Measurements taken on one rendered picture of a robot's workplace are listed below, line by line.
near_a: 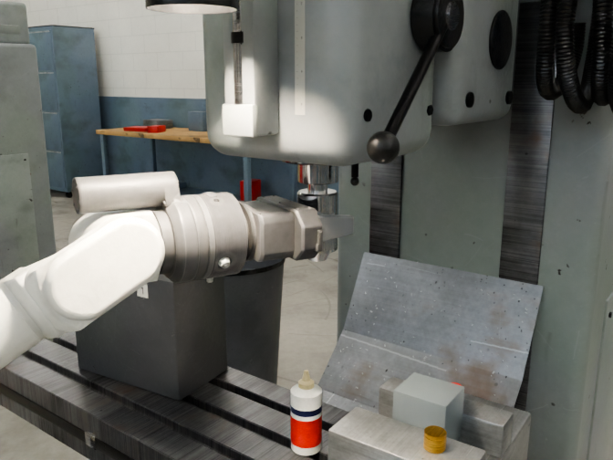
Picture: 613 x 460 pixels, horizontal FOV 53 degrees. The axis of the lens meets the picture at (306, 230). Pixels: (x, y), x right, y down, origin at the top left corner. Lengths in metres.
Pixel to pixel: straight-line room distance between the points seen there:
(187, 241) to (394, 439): 0.29
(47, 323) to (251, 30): 0.31
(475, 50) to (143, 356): 0.64
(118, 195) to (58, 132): 7.31
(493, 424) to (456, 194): 0.43
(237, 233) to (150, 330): 0.37
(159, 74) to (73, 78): 1.10
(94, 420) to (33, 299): 0.42
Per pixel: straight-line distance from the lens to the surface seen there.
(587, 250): 0.98
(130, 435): 0.90
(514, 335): 1.00
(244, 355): 2.72
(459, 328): 1.03
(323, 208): 0.68
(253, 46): 0.58
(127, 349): 1.00
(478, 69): 0.77
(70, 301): 0.56
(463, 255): 1.04
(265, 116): 0.59
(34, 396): 1.10
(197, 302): 0.94
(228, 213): 0.62
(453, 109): 0.73
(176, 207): 0.61
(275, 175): 6.27
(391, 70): 0.63
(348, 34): 0.57
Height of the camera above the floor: 1.39
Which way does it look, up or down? 14 degrees down
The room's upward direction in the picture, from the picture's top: straight up
